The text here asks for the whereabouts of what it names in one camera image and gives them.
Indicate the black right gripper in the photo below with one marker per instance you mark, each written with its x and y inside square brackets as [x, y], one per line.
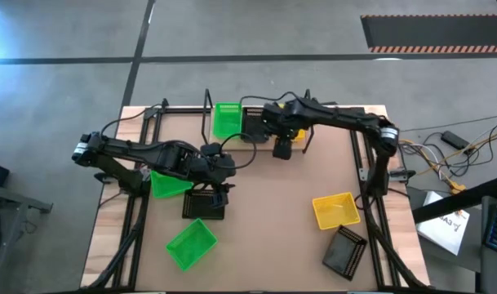
[284, 122]

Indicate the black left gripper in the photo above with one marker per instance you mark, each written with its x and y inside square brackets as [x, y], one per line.
[215, 167]

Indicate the yellow plastic basket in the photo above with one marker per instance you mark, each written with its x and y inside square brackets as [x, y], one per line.
[335, 210]
[300, 135]

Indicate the black plastic basket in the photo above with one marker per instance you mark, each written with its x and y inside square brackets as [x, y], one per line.
[199, 209]
[344, 253]
[252, 128]

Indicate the green plastic basket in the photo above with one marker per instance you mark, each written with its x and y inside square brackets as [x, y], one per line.
[166, 188]
[227, 120]
[191, 245]

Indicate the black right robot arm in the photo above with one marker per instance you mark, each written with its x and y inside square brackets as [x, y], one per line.
[346, 118]

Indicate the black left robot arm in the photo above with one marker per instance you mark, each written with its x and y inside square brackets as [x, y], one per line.
[125, 149]

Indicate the brown hardboard sheet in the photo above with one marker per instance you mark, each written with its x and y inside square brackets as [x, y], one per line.
[272, 245]

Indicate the black power adapter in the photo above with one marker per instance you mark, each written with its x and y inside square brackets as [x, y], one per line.
[455, 140]

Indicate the black hazard-striped floor mat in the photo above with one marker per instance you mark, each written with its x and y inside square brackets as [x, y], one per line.
[436, 32]

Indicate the black desk beam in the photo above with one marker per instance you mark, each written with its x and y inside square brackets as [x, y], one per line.
[456, 201]

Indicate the white printed box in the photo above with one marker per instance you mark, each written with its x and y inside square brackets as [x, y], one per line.
[440, 232]

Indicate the grey metal stand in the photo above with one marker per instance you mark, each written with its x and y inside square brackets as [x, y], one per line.
[11, 196]

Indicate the grey desk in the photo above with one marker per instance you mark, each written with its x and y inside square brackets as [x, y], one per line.
[491, 277]

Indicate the wooden shelf with black frame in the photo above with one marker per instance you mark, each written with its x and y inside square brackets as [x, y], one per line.
[256, 146]

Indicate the black aluminium table frame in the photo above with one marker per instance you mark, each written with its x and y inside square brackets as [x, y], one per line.
[191, 110]

